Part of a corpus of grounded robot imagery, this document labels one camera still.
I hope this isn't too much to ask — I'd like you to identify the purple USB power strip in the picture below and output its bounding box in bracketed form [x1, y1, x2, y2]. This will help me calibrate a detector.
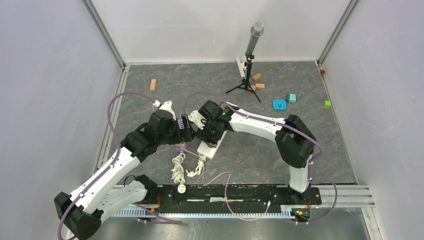
[175, 118, 186, 152]

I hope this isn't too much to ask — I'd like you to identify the white multicolour power strip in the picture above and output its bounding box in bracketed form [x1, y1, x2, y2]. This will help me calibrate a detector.
[197, 131, 227, 160]

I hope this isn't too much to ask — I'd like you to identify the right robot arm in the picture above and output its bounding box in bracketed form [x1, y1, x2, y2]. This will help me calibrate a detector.
[188, 100, 319, 204]

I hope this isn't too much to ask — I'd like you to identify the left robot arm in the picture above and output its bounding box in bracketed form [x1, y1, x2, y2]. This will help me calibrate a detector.
[54, 109, 195, 240]

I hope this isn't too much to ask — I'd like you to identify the teal plug adapter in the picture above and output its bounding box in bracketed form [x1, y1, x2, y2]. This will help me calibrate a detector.
[285, 93, 297, 103]

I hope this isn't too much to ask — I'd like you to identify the left wooden block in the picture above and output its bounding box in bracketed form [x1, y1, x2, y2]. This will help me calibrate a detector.
[149, 78, 157, 92]

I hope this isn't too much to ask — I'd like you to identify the wooden block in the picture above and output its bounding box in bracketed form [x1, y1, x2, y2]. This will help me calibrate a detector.
[252, 73, 263, 82]
[254, 83, 265, 90]
[149, 78, 157, 92]

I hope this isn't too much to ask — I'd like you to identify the black tripod stand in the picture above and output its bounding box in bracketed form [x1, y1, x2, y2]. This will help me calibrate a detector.
[225, 55, 262, 103]

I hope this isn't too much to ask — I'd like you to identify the lower wooden block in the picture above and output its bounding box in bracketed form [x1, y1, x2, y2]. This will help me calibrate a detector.
[254, 83, 265, 90]

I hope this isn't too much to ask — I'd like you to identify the upper wooden block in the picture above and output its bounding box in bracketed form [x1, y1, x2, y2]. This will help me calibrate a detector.
[252, 73, 263, 82]

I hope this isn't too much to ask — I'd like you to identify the blue flat adapter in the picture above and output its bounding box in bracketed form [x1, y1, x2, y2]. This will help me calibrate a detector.
[272, 99, 287, 111]

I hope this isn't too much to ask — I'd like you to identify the grey microphone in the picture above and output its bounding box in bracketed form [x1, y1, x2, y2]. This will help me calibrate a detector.
[245, 22, 265, 56]

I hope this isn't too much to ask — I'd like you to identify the small green cube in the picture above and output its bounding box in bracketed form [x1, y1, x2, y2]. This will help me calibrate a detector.
[323, 100, 332, 108]

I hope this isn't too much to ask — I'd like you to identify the white strip cord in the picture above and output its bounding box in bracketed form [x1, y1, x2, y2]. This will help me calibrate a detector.
[185, 154, 208, 179]

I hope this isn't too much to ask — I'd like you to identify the white coiled power cord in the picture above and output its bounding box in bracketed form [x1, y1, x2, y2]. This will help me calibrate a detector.
[170, 152, 187, 195]

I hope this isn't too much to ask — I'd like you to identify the white bracket piece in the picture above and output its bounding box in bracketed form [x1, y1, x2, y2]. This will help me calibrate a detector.
[235, 57, 247, 78]

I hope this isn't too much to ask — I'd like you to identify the pink charging cable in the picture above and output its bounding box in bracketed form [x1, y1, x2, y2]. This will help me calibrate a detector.
[183, 147, 271, 222]

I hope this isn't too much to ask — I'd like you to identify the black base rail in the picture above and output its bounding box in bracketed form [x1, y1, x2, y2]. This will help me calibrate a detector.
[138, 184, 322, 215]

